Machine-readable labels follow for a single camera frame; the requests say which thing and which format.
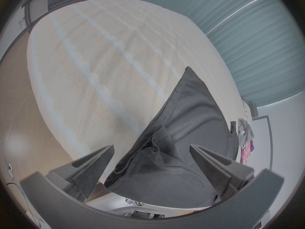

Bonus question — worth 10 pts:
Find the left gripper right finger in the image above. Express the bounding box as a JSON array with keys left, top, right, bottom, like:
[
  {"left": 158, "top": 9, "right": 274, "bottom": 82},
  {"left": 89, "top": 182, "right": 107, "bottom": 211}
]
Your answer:
[{"left": 190, "top": 145, "right": 254, "bottom": 203}]

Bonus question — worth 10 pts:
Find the black cable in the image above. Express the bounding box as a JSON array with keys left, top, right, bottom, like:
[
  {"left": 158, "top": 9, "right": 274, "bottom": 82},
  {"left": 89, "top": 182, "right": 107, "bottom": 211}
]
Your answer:
[{"left": 5, "top": 181, "right": 42, "bottom": 225}]

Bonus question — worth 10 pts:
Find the black garment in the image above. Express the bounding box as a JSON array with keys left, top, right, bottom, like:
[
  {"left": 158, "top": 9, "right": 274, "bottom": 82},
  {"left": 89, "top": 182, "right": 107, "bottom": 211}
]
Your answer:
[{"left": 104, "top": 66, "right": 239, "bottom": 210}]

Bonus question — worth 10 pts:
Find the blue-green curtain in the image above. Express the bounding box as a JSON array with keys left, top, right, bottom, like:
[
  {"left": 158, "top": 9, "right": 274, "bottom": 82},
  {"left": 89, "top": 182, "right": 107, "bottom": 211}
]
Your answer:
[{"left": 136, "top": 0, "right": 305, "bottom": 107}]

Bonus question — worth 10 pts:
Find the white printed pillow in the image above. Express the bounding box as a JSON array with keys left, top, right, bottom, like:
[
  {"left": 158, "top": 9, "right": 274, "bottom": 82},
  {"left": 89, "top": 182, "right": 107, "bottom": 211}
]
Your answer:
[{"left": 242, "top": 100, "right": 253, "bottom": 122}]

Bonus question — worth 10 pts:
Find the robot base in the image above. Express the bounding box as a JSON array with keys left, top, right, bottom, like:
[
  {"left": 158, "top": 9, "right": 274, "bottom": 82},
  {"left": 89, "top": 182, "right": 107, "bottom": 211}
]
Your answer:
[{"left": 85, "top": 191, "right": 193, "bottom": 219}]

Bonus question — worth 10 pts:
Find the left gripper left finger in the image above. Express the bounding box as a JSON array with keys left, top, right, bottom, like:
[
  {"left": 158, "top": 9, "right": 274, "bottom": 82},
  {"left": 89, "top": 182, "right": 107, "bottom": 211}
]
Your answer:
[{"left": 48, "top": 145, "right": 115, "bottom": 198}]

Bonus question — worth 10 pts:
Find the pile of clothes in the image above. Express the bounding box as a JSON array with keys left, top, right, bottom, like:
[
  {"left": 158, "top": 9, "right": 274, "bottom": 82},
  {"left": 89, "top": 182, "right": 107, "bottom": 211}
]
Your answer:
[{"left": 240, "top": 140, "right": 255, "bottom": 165}]

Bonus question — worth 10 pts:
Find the bed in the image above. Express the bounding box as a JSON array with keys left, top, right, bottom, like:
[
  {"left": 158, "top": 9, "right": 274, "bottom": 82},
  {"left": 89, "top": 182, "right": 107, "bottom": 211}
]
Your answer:
[{"left": 27, "top": 0, "right": 259, "bottom": 195}]

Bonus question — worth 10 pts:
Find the grey garment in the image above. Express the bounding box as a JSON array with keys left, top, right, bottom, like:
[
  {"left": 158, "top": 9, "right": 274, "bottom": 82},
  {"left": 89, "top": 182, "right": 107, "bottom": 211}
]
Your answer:
[{"left": 238, "top": 119, "right": 255, "bottom": 148}]

